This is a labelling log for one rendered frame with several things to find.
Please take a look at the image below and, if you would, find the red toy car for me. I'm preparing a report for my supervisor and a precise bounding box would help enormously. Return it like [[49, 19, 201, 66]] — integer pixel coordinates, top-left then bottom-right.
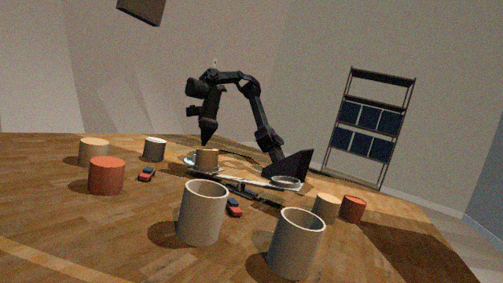
[[226, 198, 243, 216], [138, 167, 156, 181]]

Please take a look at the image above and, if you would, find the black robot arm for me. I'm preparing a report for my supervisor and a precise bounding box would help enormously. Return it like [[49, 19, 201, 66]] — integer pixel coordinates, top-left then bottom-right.
[[185, 68, 285, 163]]

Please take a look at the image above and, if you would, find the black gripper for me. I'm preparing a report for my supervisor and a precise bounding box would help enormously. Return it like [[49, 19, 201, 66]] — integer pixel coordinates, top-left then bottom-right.
[[198, 101, 219, 146]]

